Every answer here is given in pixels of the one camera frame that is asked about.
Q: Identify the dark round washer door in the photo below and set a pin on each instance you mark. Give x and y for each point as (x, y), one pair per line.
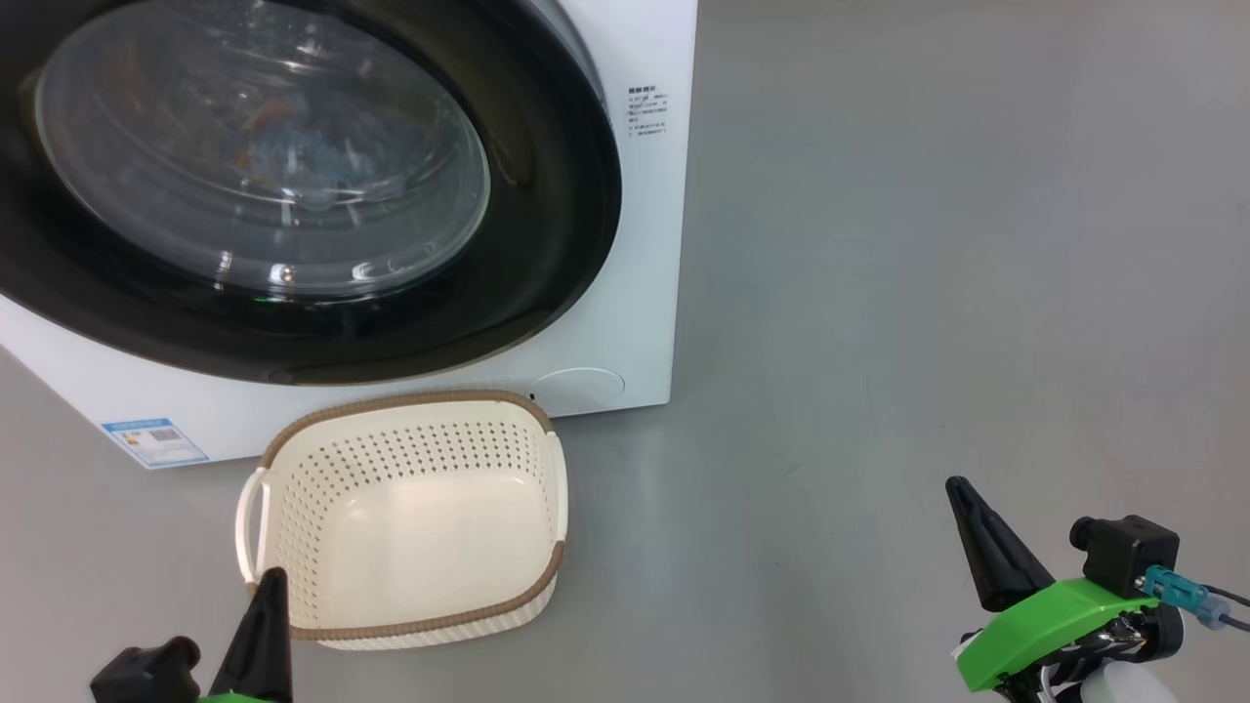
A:
(547, 195)

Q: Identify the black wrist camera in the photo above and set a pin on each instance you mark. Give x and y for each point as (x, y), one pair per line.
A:
(1128, 552)
(146, 674)

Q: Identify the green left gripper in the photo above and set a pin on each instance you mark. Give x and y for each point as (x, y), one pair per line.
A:
(229, 698)

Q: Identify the blue energy label sticker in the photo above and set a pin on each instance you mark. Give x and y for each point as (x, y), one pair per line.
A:
(156, 441)

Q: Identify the blue cartoon print garment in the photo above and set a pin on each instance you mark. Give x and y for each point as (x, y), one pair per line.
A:
(303, 146)

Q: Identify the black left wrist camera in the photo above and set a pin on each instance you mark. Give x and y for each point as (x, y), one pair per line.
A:
(146, 674)

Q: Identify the cream perforated laundry basket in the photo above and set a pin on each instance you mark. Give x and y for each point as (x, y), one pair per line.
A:
(420, 527)

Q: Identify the teal right camera connector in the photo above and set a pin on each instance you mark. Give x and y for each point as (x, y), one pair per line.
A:
(1182, 594)

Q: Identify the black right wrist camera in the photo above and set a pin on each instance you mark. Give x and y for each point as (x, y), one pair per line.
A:
(1128, 552)

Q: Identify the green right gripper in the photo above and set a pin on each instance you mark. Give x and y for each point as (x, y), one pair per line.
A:
(1045, 625)

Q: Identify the small printed text sticker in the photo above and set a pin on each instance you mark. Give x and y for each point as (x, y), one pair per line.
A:
(648, 109)

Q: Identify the white front-load washing machine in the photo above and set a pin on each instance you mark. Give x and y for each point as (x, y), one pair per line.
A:
(654, 244)

